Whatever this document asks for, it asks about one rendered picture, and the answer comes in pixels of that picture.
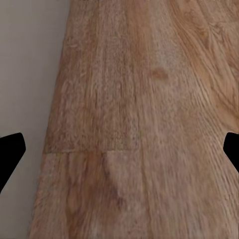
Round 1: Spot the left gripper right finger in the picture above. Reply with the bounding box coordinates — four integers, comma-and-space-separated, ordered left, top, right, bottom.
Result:
223, 132, 239, 173

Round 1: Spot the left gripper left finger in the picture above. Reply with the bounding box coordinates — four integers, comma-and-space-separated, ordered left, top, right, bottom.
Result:
0, 132, 26, 193

